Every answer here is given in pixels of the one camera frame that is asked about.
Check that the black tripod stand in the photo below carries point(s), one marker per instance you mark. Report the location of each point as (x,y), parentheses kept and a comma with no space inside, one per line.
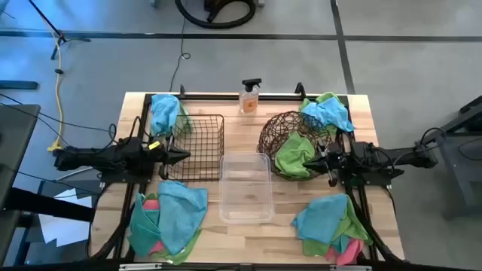
(75,39)

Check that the yellow tape tag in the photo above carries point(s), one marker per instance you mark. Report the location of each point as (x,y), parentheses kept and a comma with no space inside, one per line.
(154,145)

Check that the orange liquid spray bottle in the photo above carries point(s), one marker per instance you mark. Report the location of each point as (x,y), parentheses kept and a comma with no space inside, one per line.
(249,103)

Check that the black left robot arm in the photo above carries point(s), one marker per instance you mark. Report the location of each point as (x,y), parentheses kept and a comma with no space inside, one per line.
(94,158)

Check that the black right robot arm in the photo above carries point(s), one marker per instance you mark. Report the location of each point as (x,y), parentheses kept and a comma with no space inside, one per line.
(399,158)

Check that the grey metal stand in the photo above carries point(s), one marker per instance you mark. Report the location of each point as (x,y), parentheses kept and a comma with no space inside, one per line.
(455,169)

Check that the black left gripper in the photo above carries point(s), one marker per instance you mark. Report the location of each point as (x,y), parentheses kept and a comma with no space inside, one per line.
(158,159)

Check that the dark woven round basket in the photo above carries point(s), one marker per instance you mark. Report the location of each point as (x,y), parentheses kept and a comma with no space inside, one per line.
(278,124)

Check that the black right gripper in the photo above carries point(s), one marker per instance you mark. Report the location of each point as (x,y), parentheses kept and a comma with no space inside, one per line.
(340,162)

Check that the grey desk top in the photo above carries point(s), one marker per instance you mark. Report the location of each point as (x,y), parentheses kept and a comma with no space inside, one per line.
(15,143)

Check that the black desk leg beam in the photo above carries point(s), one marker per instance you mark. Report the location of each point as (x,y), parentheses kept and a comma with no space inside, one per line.
(49,205)

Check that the black orange vacuum cleaner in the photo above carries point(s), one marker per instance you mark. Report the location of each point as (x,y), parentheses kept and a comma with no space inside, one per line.
(214,5)

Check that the black flat floor bar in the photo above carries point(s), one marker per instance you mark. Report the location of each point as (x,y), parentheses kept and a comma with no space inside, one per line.
(19,85)

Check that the clear plastic bin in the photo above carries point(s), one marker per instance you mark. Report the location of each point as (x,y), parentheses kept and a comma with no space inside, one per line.
(246,195)

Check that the black aluminium table frame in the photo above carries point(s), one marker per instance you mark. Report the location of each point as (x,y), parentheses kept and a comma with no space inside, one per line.
(211,97)

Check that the silver metal bracket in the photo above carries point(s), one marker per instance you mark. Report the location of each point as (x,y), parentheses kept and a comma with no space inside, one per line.
(350,268)
(139,266)

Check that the black table clamp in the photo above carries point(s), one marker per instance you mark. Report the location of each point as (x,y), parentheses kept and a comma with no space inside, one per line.
(300,90)
(182,90)

